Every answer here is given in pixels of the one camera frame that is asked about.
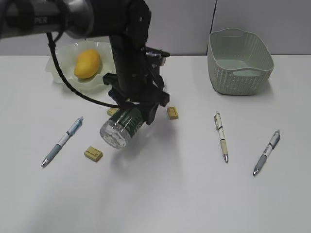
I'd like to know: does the yellow mango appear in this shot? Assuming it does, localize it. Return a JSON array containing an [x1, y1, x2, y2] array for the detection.
[[74, 50, 101, 79]]

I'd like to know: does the yellow eraser upper left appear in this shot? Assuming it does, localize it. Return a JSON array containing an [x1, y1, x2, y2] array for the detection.
[[106, 108, 119, 116]]

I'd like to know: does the beige white pen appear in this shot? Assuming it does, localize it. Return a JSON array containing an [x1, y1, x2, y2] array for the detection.
[[214, 111, 229, 163]]

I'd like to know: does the pale green woven basket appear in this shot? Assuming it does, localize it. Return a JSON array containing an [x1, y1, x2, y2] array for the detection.
[[207, 28, 274, 96]]

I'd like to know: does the blue grey pen left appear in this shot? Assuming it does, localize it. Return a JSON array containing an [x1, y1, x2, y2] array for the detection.
[[41, 116, 84, 168]]

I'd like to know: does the black mesh pen holder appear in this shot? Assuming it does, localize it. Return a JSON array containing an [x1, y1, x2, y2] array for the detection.
[[146, 47, 170, 68]]

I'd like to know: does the clear water bottle green label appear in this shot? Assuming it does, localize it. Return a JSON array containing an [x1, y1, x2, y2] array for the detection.
[[100, 108, 145, 149]]

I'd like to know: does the yellow eraser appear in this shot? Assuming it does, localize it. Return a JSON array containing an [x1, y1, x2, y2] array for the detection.
[[106, 108, 119, 116], [167, 106, 179, 120], [84, 146, 103, 162]]

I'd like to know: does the yellow eraser upper right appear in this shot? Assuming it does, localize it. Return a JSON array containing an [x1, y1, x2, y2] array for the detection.
[[167, 106, 179, 120]]

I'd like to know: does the yellow eraser lower left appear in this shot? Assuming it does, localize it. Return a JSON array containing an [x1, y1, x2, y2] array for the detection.
[[84, 146, 103, 162]]

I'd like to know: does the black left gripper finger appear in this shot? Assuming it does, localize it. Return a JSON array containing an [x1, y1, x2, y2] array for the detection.
[[116, 98, 140, 109], [140, 103, 159, 125]]

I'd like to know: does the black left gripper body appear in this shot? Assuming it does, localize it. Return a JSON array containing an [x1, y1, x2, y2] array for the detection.
[[103, 35, 170, 107]]

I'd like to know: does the pale green wavy plate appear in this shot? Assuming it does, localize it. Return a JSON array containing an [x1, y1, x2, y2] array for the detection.
[[55, 40, 116, 92]]

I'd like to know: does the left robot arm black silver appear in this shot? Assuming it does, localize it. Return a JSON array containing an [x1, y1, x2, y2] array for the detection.
[[0, 0, 170, 124]]

